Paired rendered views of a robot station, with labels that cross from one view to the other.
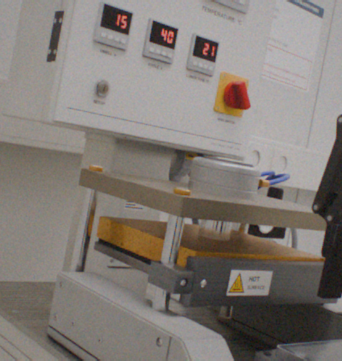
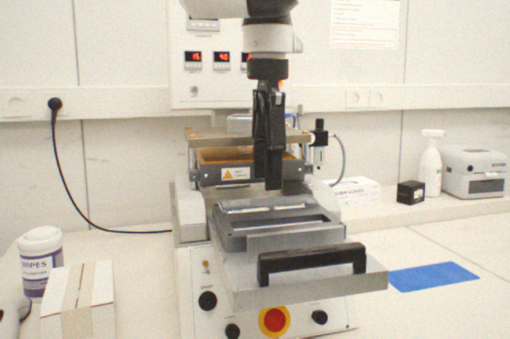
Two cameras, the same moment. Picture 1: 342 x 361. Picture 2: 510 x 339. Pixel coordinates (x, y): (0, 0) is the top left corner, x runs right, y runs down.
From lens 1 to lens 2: 51 cm
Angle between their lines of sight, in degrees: 26
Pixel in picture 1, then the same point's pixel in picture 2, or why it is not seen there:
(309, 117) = (402, 64)
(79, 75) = (180, 86)
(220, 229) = (242, 148)
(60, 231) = not seen: hidden behind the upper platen
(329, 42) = (409, 13)
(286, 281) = not seen: hidden behind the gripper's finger
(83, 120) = (187, 105)
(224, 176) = (234, 124)
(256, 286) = (240, 175)
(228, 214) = (218, 143)
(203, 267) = (204, 169)
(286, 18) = (369, 8)
